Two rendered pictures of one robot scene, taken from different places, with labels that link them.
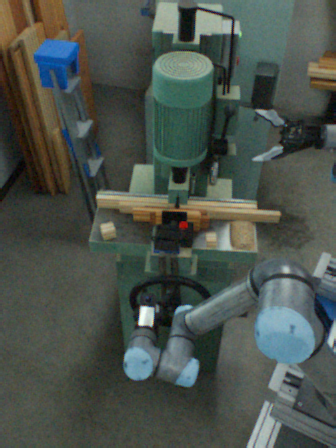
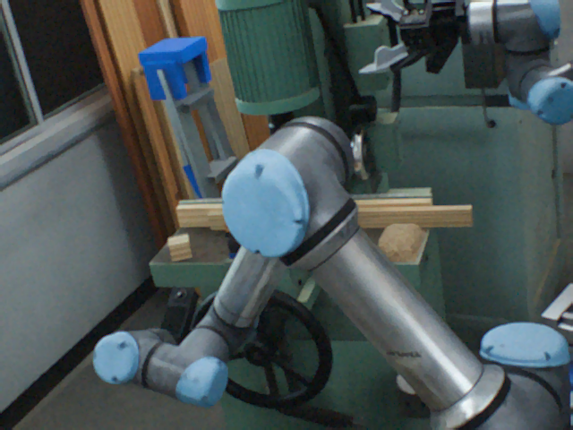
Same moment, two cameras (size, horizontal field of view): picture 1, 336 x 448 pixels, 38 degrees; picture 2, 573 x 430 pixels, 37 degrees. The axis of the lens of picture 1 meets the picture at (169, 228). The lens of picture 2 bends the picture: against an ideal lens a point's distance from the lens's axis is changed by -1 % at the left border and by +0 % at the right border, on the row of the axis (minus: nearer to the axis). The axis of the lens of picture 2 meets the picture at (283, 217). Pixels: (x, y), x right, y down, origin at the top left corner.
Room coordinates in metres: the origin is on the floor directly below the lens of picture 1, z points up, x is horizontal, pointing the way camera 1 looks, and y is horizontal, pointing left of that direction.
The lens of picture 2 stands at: (-0.35, -0.55, 1.73)
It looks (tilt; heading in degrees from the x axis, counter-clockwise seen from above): 25 degrees down; 19
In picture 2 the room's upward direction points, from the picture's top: 11 degrees counter-clockwise
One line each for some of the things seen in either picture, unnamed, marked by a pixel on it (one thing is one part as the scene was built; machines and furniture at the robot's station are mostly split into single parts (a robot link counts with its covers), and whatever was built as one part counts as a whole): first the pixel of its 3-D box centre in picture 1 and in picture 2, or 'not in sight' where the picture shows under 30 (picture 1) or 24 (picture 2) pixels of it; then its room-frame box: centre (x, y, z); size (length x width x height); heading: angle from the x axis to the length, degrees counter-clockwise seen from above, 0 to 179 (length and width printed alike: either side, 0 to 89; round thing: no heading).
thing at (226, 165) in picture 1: (222, 161); (380, 142); (1.48, -0.20, 1.02); 0.09 x 0.07 x 0.12; 87
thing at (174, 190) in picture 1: (179, 185); not in sight; (1.32, -0.04, 1.03); 0.14 x 0.07 x 0.09; 177
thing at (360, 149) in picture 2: (213, 169); (362, 152); (1.42, -0.16, 1.02); 0.12 x 0.03 x 0.12; 177
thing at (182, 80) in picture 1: (181, 111); (265, 30); (1.30, -0.03, 1.35); 0.18 x 0.18 x 0.31
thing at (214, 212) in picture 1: (198, 212); (334, 219); (1.30, -0.11, 0.92); 0.60 x 0.02 x 0.04; 87
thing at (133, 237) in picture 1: (173, 240); (286, 262); (1.19, -0.02, 0.87); 0.61 x 0.30 x 0.06; 87
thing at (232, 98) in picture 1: (226, 110); (369, 53); (1.51, -0.20, 1.23); 0.09 x 0.08 x 0.15; 177
